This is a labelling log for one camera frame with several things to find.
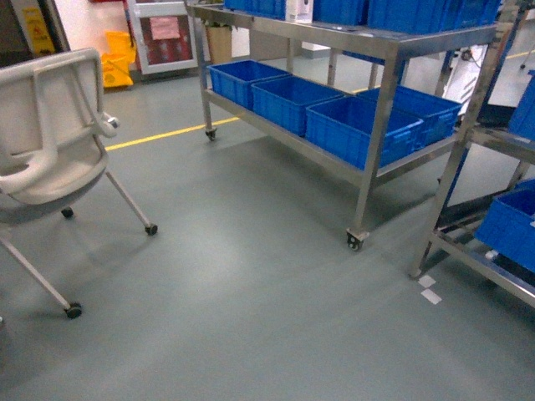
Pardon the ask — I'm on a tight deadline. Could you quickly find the potted plant in box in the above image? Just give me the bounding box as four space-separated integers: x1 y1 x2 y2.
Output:
204 21 232 64

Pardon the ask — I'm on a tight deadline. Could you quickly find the blue crate on cart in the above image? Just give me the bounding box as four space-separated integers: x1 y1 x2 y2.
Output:
208 60 290 110
357 84 463 147
305 96 423 170
252 76 345 137

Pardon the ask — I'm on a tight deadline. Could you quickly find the stainless steel wheeled cart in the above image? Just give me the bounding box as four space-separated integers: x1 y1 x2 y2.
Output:
183 0 502 252

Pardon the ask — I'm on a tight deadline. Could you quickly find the fire extinguisher cabinet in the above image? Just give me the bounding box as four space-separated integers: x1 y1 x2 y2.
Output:
125 0 197 75

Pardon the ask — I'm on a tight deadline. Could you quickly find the stainless steel flow rack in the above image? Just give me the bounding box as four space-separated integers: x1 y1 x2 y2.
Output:
408 1 534 307

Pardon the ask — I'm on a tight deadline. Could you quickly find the yellow wet floor sign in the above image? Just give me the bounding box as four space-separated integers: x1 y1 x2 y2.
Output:
100 31 137 89

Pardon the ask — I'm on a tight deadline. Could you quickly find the beige rolling office chair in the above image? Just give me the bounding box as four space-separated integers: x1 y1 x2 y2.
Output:
1 48 158 319

